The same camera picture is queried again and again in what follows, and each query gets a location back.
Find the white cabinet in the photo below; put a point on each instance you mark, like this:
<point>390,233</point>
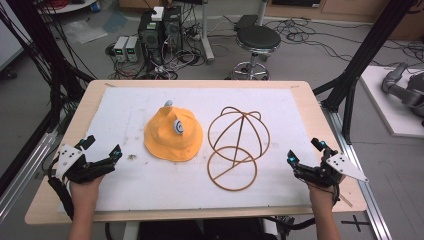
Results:
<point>10,36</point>

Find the black computer tower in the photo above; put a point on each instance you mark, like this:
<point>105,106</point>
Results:
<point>172,30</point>
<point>150,36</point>

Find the person's right hand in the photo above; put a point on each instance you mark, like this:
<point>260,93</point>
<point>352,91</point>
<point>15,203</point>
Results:
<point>321,198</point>

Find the white round table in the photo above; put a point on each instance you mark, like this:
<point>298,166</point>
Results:
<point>70,6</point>

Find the grey metal post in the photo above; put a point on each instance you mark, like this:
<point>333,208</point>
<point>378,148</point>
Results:
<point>206,36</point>

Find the grey power supply unit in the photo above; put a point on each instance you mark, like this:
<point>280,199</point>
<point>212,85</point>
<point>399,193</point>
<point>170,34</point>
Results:
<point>120,48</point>
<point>132,49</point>

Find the white board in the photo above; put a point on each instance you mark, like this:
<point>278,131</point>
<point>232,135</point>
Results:
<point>386,113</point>

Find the person's left hand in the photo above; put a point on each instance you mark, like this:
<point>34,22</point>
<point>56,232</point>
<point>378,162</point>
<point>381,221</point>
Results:
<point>85,193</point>

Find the black flat box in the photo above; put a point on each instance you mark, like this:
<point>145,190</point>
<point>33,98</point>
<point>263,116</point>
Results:
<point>246,22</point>

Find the black round stool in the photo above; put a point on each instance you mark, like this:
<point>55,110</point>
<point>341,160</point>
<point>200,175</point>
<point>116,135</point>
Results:
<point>258,40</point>

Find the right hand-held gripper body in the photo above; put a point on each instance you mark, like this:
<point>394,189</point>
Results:
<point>343,166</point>

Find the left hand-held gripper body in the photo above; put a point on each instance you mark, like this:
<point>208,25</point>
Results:
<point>68,159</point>

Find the white box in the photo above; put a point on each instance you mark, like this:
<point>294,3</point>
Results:
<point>157,14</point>

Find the black metal frame strut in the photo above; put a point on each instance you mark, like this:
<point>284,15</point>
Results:
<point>366,50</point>

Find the aluminium rail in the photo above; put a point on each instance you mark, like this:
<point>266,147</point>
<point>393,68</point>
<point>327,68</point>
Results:
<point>25,176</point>
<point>363,186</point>

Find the yellow bucket hat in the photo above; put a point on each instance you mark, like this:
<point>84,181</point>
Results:
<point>170,140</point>

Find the white table mat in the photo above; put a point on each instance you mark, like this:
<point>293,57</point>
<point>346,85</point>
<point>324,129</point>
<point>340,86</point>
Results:
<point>140,186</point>

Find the clear plastic sheet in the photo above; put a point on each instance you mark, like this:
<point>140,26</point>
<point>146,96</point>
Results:
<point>83,31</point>

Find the person's dark lap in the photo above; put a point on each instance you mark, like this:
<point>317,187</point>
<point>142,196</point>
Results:
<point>206,230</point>

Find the thin wooden stick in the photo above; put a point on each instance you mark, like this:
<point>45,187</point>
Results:
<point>346,200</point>

